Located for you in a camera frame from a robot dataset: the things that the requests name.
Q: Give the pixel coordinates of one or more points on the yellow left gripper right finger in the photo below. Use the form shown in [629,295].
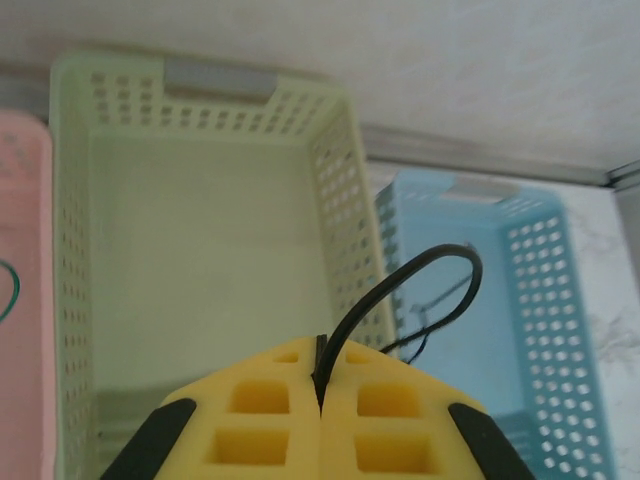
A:
[400,370]

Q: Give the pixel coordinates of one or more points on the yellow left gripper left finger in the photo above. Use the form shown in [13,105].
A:
[250,360]

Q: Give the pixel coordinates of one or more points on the light blue plastic basket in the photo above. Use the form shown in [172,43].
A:
[500,350]

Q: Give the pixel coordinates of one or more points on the pale green plastic basket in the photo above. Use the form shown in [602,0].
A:
[200,250]

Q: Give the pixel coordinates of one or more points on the pink plastic basket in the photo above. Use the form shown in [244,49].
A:
[25,350]

